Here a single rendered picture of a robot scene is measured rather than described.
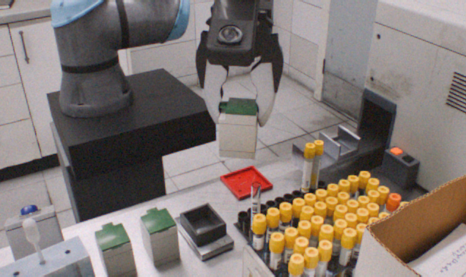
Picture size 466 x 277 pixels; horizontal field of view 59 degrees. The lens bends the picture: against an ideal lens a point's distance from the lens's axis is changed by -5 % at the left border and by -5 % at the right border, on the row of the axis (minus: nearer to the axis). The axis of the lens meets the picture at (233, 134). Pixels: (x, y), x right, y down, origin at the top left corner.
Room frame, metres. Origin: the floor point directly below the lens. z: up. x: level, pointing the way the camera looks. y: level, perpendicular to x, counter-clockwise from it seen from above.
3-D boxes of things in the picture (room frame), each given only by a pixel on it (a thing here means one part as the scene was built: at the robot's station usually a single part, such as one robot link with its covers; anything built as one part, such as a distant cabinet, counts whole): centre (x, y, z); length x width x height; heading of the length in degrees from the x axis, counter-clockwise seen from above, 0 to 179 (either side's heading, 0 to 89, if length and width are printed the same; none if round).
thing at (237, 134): (0.47, -0.01, 1.06); 0.05 x 0.04 x 0.06; 83
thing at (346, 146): (0.66, -0.21, 0.92); 0.21 x 0.07 x 0.05; 119
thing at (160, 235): (0.44, 0.10, 0.91); 0.05 x 0.04 x 0.07; 29
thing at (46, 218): (0.41, 0.27, 0.92); 0.13 x 0.07 x 0.08; 29
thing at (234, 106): (0.47, -0.01, 1.09); 0.05 x 0.04 x 0.01; 83
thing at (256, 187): (0.46, -0.03, 0.93); 0.01 x 0.01 x 0.10; 30
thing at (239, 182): (0.60, -0.02, 0.88); 0.07 x 0.07 x 0.01; 29
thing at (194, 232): (0.47, 0.05, 0.89); 0.09 x 0.05 x 0.04; 32
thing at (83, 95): (0.79, 0.29, 0.99); 0.15 x 0.15 x 0.10
